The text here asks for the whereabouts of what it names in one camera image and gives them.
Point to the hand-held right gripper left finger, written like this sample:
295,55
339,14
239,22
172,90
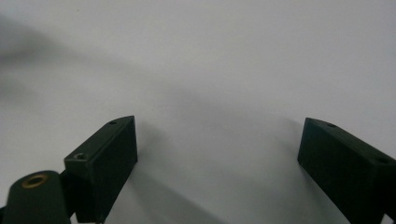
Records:
106,161

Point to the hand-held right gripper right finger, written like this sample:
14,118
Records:
342,168

